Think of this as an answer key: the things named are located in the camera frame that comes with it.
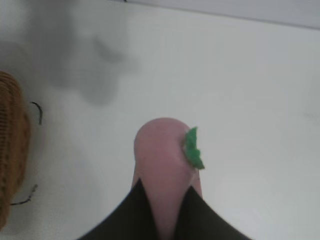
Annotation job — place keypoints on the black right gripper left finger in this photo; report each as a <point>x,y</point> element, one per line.
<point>125,217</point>

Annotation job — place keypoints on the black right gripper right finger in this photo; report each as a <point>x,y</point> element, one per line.
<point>205,220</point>

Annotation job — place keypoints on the brown woven wicker basket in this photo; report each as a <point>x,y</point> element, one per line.
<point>11,155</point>

